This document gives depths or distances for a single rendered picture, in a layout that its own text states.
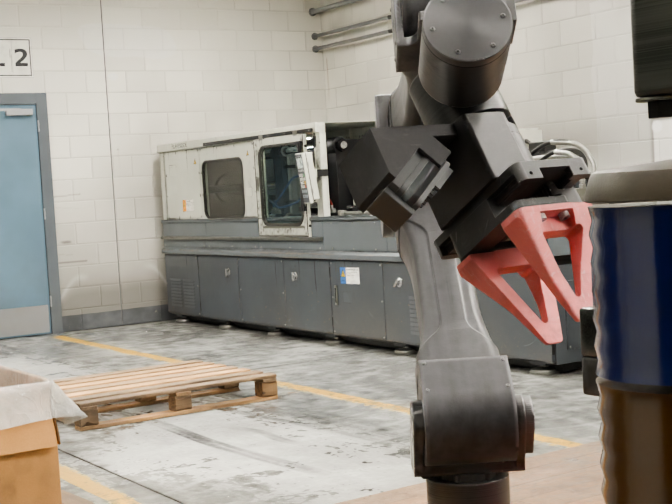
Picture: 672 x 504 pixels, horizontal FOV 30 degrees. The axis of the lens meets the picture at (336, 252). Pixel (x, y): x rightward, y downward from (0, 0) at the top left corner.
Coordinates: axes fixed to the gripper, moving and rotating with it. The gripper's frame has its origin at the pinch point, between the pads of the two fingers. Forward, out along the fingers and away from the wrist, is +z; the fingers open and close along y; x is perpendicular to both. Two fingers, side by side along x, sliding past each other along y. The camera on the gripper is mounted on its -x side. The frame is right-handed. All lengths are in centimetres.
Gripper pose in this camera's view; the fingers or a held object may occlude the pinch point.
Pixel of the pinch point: (563, 320)
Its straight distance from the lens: 82.5
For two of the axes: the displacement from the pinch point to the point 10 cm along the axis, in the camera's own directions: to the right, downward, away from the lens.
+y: 4.6, -5.0, -7.3
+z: 3.6, 8.6, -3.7
